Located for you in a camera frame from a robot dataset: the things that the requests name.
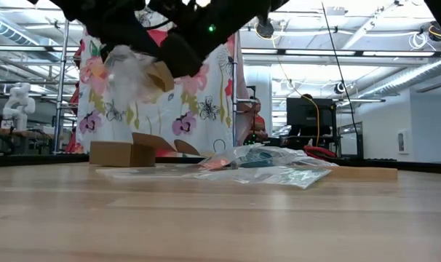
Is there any ceiling cable reel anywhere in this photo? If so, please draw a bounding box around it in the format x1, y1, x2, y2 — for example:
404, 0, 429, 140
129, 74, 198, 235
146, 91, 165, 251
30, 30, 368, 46
427, 20, 441, 42
254, 17, 277, 41

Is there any white wall panel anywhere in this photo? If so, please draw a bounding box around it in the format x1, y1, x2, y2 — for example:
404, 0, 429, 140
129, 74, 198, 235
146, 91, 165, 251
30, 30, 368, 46
397, 130, 408, 154

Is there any black table frame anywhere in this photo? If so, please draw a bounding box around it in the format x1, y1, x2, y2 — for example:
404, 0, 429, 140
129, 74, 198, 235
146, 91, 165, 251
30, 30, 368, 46
0, 154, 441, 174

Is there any white floral cloth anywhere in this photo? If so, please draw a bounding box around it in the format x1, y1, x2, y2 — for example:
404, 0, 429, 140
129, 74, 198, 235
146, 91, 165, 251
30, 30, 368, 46
76, 6, 243, 159

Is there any black red work glove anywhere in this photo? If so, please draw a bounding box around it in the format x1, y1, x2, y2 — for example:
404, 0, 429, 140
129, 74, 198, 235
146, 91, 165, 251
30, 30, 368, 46
302, 145, 338, 161

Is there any large tan rubber band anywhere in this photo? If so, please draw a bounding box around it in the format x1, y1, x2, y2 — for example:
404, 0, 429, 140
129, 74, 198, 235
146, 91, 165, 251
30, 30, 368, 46
145, 60, 176, 93

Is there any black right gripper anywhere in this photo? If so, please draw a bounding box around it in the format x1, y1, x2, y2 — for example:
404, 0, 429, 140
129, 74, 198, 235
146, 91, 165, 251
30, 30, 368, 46
148, 9, 222, 62

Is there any wide dark blue rubber band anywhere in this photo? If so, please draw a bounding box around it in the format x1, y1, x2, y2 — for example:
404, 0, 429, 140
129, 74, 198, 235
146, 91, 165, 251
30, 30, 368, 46
242, 151, 276, 167

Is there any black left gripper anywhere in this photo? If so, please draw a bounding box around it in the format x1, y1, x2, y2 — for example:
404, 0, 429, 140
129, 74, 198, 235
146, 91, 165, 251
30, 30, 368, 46
77, 6, 160, 58

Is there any dark background equipment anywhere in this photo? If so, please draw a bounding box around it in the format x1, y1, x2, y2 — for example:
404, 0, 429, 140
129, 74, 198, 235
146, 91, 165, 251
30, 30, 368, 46
244, 133, 265, 146

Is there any open cardboard box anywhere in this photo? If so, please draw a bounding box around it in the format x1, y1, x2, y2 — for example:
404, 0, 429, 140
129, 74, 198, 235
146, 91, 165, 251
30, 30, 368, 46
88, 132, 201, 168

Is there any thin black hanging cable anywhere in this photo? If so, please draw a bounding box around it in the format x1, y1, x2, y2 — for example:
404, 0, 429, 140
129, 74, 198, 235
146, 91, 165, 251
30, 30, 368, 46
321, 2, 365, 158

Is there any background workbench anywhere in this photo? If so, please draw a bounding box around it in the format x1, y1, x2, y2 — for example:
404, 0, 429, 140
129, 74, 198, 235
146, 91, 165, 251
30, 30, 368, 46
0, 126, 56, 156

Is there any white ceiling cable coil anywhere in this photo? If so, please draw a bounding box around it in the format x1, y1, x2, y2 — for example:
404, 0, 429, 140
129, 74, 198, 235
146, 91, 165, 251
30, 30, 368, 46
408, 31, 429, 51

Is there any black monitor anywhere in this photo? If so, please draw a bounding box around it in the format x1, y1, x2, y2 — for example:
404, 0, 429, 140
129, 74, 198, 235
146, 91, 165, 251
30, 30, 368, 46
285, 96, 335, 128

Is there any yellow hanging cable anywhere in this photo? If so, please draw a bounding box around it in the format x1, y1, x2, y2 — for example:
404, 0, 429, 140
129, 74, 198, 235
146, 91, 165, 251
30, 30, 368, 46
271, 35, 322, 147

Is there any green rubber band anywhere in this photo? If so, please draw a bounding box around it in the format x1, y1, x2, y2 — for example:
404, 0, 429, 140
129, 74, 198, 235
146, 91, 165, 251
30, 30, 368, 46
274, 170, 318, 186

